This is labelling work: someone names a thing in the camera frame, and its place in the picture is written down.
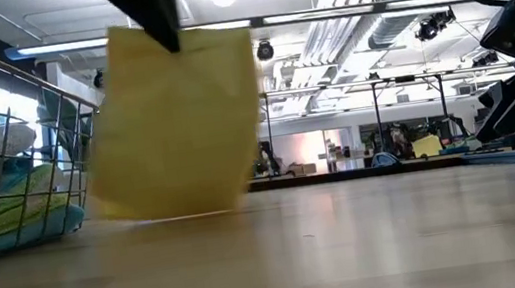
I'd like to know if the yellow microfiber towel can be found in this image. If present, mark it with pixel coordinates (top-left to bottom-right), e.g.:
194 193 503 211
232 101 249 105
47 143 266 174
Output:
64 7 277 232

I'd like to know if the black ceiling spotlight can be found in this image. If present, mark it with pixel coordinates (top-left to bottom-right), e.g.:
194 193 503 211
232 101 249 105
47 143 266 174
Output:
412 6 460 44
91 68 106 91
254 39 277 63
470 51 501 68

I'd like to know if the long ceiling light strip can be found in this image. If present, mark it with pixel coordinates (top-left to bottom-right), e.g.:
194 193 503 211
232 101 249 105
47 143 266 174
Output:
4 0 488 68

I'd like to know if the yellow background object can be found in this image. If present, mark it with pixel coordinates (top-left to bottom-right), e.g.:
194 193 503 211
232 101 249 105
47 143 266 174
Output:
410 132 445 160

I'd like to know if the blue rounded background object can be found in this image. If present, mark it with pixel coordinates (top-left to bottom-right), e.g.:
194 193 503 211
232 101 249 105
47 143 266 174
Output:
370 149 399 169

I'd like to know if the black device on desk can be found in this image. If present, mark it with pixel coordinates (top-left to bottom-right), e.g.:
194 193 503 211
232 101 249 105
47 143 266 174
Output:
250 139 286 178

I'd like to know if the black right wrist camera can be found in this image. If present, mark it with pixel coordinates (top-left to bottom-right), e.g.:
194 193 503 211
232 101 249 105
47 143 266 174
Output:
473 0 515 66

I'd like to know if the metal wire basket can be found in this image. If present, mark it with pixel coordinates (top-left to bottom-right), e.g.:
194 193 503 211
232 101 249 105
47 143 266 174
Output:
0 0 119 261

